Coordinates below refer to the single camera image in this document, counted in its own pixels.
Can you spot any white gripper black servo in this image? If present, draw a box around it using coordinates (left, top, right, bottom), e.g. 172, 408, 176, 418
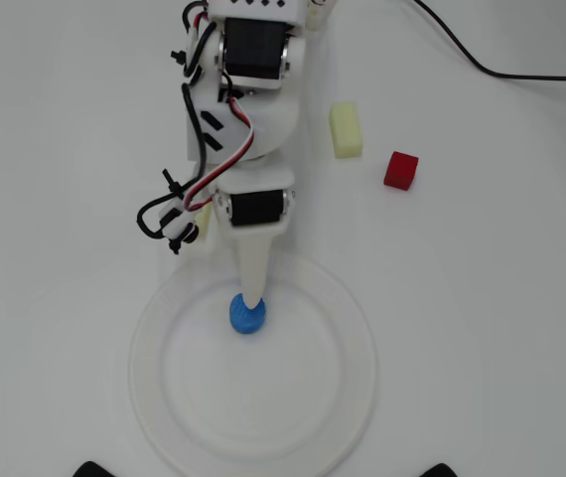
212, 167, 298, 312

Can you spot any blue foam cylinder block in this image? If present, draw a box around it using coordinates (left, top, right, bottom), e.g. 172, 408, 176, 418
227, 277, 269, 336

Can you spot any pale yellow foam block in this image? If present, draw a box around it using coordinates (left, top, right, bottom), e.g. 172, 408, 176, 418
328, 100, 364, 160
194, 201, 214, 245

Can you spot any white round plate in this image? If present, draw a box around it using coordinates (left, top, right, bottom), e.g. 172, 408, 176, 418
127, 250, 378, 477

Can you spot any red foam cube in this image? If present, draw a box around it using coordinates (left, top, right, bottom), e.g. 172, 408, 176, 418
382, 150, 420, 192

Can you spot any black camera stand foot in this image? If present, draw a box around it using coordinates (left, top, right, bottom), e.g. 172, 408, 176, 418
72, 460, 115, 477
418, 462, 461, 477

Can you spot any black power cable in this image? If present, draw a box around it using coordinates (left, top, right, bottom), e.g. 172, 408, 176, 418
411, 0, 566, 82

